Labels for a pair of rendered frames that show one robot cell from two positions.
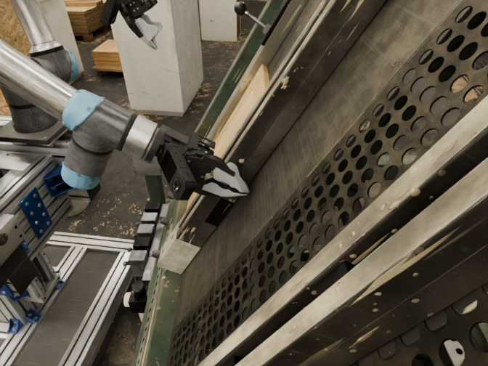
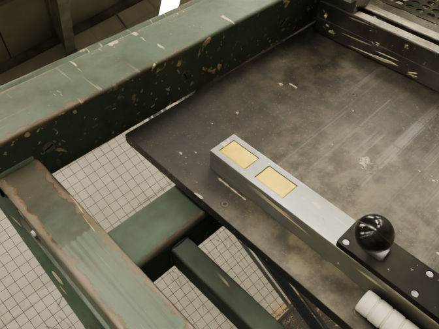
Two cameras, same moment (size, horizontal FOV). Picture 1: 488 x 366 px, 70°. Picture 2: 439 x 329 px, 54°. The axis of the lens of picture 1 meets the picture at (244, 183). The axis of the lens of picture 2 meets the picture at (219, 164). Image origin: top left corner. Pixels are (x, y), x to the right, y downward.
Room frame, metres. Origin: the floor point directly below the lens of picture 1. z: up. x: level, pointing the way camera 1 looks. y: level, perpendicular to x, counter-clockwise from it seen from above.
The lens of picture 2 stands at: (1.38, 0.29, 1.68)
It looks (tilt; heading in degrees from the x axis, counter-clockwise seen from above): 2 degrees up; 242
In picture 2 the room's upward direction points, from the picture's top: 37 degrees counter-clockwise
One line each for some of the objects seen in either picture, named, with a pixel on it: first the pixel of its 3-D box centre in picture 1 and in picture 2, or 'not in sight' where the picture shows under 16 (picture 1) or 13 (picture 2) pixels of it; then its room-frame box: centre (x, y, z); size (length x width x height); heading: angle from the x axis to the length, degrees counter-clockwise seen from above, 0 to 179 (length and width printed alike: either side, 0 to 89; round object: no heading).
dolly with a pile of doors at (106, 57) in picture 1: (119, 58); not in sight; (4.52, 1.61, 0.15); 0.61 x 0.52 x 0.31; 172
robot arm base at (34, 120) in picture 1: (31, 110); not in sight; (1.17, 0.78, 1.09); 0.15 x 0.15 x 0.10
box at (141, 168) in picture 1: (148, 152); not in sight; (1.27, 0.42, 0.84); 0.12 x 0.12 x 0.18; 0
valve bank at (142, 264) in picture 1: (148, 254); not in sight; (0.83, 0.34, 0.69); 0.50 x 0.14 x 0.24; 0
